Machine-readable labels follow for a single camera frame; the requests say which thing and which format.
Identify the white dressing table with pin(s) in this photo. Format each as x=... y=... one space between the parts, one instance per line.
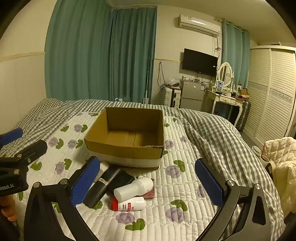
x=225 y=99

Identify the white tube with red label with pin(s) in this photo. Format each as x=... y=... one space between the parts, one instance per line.
x=129 y=204

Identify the dark suitcase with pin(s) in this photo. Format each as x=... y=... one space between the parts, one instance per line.
x=244 y=114

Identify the white floor bowl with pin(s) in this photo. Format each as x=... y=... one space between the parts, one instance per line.
x=256 y=150

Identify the wide teal curtain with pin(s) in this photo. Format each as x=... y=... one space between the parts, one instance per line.
x=92 y=51

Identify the cardboard box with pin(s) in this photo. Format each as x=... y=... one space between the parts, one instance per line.
x=129 y=148

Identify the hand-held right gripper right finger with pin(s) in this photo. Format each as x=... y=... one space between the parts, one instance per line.
x=209 y=183

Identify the white louvred wardrobe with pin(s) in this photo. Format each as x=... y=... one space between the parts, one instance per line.
x=272 y=92

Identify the white floral quilt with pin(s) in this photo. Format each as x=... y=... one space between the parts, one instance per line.
x=161 y=208

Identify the oval white vanity mirror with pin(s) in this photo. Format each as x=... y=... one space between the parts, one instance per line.
x=225 y=73

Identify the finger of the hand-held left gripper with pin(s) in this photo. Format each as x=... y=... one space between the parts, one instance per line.
x=32 y=150
x=11 y=136

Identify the narrow teal curtain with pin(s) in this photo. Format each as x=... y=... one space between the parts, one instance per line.
x=233 y=53

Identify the red packet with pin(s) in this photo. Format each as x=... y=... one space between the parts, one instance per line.
x=150 y=193

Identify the black cylindrical bottle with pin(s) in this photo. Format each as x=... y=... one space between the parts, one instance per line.
x=104 y=185

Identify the black case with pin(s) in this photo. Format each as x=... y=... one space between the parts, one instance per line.
x=126 y=179

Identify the cream padded jacket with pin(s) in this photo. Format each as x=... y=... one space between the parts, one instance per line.
x=284 y=162

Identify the silver small fridge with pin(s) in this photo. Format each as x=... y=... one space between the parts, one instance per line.
x=192 y=93

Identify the small white tube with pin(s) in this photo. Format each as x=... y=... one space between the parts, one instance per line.
x=103 y=168

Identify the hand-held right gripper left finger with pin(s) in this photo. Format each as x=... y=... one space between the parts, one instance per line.
x=85 y=182

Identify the white air conditioner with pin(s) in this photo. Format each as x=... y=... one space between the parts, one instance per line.
x=198 y=24

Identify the person's left hand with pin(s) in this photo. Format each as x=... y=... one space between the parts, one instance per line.
x=8 y=208

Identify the white mop pole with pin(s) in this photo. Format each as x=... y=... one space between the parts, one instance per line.
x=148 y=81

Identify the white plastic bottle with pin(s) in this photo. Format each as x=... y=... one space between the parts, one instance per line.
x=135 y=188

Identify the grey checked blanket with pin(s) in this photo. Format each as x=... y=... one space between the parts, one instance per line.
x=219 y=139

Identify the black wall television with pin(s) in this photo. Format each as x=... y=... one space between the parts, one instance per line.
x=200 y=62

